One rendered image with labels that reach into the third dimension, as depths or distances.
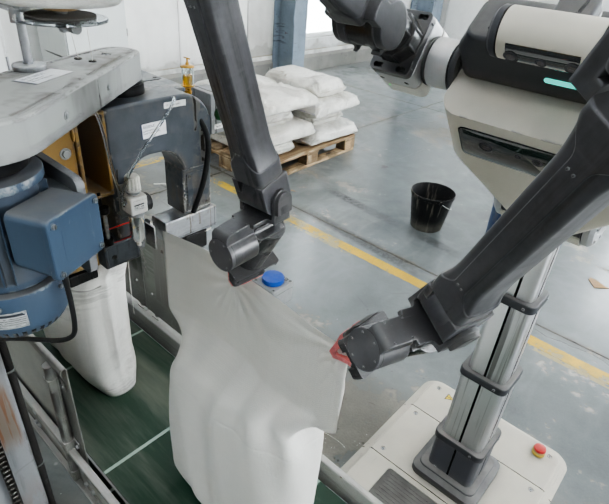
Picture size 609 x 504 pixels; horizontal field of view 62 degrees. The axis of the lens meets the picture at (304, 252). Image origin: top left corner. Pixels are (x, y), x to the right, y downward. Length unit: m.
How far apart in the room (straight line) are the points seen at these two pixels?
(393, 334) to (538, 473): 1.30
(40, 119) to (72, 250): 0.17
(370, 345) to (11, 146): 0.50
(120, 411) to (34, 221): 1.05
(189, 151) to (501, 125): 0.63
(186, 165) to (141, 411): 0.83
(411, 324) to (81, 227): 0.46
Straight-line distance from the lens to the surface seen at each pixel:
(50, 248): 0.72
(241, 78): 0.70
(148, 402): 1.69
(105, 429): 1.65
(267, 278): 1.35
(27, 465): 1.44
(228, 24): 0.68
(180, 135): 1.12
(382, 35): 0.89
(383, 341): 0.63
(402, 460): 1.75
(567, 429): 2.45
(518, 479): 1.84
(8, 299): 0.83
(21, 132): 0.73
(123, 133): 1.04
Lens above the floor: 1.63
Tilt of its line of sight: 32 degrees down
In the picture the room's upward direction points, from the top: 5 degrees clockwise
